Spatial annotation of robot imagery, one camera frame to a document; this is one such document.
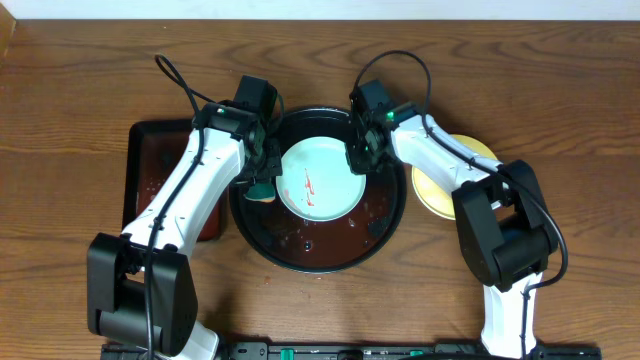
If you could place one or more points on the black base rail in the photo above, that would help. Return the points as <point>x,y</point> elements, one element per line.
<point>263,351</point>

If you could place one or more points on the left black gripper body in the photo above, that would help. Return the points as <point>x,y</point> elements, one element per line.
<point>261,167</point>

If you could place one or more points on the pale green plate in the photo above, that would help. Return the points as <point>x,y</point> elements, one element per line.
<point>317,183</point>

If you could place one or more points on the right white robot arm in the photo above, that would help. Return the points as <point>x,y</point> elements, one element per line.
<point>507,237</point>

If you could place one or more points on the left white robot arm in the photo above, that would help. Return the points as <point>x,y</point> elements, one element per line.
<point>140,288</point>

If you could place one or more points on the green scrubbing sponge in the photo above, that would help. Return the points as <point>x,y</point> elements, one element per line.
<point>261,192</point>

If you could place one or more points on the black rectangular tray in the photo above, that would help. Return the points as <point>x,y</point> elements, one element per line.
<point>154,149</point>

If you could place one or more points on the yellow plate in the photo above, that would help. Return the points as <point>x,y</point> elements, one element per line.
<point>431,195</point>

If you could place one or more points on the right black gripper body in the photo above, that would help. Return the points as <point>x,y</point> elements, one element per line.
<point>363,159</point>

